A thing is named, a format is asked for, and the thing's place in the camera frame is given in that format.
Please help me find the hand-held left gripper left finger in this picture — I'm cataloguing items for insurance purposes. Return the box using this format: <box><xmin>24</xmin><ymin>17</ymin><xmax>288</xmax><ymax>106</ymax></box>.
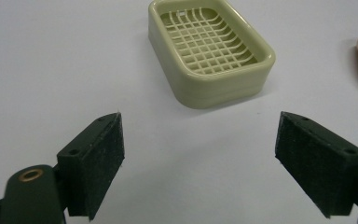
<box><xmin>56</xmin><ymin>111</ymin><xmax>126</xmax><ymax>222</ymax></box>

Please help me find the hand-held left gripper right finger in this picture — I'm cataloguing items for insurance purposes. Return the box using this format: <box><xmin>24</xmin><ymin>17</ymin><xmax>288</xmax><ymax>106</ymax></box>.
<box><xmin>274</xmin><ymin>110</ymin><xmax>358</xmax><ymax>219</ymax></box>

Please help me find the pale green soap dish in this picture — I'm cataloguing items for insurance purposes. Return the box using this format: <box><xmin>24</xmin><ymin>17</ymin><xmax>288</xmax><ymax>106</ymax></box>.
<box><xmin>147</xmin><ymin>0</ymin><xmax>277</xmax><ymax>110</ymax></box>

